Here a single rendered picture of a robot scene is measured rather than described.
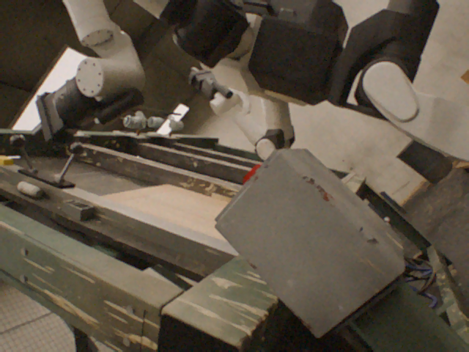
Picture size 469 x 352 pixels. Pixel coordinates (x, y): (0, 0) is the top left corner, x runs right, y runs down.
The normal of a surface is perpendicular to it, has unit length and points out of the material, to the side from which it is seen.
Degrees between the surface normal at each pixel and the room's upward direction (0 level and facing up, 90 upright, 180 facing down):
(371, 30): 90
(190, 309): 59
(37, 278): 90
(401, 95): 90
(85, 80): 98
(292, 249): 90
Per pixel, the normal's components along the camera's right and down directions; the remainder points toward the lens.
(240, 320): 0.17, -0.97
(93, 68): -0.37, 0.24
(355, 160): -0.32, -0.04
